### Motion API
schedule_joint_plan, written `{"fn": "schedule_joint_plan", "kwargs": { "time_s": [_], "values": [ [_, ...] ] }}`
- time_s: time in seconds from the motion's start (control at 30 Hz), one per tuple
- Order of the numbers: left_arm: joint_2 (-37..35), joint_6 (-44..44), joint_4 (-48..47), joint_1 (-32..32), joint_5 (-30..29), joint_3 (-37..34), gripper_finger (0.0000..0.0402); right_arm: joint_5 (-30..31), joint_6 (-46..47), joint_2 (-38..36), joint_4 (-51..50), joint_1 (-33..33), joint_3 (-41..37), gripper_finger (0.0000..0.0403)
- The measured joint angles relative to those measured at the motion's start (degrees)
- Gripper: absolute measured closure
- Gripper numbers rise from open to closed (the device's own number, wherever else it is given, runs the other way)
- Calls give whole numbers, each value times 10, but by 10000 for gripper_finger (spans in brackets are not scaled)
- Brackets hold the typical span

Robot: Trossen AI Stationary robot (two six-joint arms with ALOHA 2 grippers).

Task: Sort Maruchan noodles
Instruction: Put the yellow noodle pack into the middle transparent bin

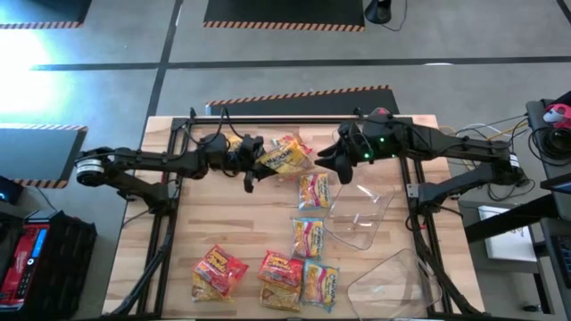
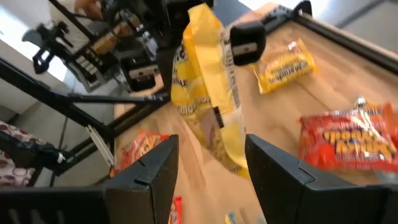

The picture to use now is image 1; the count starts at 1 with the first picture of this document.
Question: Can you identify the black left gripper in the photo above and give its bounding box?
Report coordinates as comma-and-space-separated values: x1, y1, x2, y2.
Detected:
220, 149, 279, 194

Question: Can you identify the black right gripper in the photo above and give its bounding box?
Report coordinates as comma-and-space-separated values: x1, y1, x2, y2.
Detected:
314, 119, 385, 185

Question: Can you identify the black hazard-striped floor mat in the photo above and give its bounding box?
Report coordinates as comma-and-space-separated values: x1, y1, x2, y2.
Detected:
0, 0, 94, 30
204, 84, 401, 118
203, 0, 367, 33

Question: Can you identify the black pole stand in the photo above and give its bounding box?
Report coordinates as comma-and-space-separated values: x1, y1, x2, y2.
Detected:
364, 0, 393, 25

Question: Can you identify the white paper sheet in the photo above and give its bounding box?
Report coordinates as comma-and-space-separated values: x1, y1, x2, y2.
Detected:
477, 204, 539, 263

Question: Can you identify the grey cart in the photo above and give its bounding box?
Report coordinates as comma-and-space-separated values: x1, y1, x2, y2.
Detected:
458, 199, 571, 313

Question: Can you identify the black side desk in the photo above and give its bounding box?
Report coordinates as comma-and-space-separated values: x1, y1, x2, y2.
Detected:
525, 91, 571, 179

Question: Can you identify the black storage crate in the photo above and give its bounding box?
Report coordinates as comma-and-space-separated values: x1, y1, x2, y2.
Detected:
24, 210, 98, 320

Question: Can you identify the grey hazard-striped floor mat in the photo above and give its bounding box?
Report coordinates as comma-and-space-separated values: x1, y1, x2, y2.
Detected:
0, 123, 89, 190

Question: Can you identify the red and white object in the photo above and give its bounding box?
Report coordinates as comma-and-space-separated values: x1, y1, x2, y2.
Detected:
542, 103, 571, 130

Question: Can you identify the black box blue light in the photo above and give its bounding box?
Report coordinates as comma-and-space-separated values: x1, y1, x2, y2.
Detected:
0, 175, 27, 207

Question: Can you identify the red electronic device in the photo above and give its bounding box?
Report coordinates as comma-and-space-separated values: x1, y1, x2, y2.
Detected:
0, 222, 50, 309

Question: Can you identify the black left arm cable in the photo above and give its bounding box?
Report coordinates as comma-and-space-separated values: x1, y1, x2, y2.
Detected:
171, 106, 244, 155

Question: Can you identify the black aluminium table frame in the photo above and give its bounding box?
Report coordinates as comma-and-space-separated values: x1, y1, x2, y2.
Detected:
109, 106, 485, 320

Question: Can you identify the black floor cable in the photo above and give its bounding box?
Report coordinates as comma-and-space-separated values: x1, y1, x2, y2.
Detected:
381, 0, 410, 33

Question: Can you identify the yellow cable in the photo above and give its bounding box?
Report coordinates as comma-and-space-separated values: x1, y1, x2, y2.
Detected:
485, 123, 530, 143

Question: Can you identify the coiled black cable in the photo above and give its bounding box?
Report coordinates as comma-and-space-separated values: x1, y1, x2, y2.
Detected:
528, 127, 571, 161

